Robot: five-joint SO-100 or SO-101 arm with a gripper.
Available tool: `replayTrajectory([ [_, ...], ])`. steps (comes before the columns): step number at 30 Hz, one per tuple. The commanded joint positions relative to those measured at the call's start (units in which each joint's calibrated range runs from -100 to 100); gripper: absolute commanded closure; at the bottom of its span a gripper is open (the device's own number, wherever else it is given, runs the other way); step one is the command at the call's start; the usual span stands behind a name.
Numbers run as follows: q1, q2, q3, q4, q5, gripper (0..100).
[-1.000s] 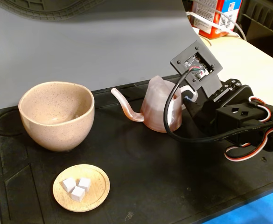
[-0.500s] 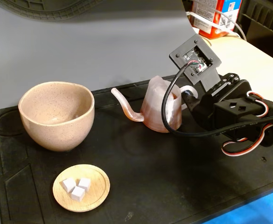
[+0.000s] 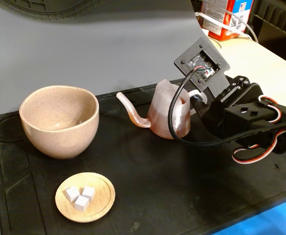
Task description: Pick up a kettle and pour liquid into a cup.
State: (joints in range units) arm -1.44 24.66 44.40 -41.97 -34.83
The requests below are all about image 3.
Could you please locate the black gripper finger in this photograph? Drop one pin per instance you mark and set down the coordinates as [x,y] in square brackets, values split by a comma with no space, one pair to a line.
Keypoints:
[199,107]
[238,88]

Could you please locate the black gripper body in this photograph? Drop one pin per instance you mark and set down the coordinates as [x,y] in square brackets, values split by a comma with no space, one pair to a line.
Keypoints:
[212,105]

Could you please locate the translucent pink printed kettle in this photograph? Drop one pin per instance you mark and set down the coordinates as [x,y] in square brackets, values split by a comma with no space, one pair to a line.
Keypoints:
[162,117]

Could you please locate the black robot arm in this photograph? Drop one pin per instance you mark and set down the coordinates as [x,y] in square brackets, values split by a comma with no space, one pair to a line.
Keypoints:
[245,122]

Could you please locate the beige speckled ceramic cup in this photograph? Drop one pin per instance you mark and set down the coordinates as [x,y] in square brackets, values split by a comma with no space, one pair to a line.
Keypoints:
[59,142]

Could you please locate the black ribbed bin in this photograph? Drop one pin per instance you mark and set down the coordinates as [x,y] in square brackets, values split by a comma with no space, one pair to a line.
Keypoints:
[279,24]

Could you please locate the red and blue carton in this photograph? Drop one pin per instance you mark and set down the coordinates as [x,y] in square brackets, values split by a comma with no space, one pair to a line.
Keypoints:
[213,14]

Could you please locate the black rubber work mat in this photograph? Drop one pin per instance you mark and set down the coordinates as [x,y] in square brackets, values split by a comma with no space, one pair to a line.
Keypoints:
[157,183]

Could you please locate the grey flexible sheet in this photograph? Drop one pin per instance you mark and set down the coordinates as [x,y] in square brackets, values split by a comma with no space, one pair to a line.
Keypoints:
[108,49]

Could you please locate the round wooden coaster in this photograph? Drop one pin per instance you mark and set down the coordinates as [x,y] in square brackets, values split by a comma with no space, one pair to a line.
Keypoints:
[101,195]

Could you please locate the small white cube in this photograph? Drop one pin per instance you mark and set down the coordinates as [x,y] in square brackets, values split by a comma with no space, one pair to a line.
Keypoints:
[88,193]
[72,193]
[81,204]

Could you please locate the dark grey ribbed rubber mat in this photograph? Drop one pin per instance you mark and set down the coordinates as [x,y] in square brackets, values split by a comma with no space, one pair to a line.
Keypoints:
[47,9]

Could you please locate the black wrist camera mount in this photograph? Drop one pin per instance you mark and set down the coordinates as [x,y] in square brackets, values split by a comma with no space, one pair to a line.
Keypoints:
[185,60]

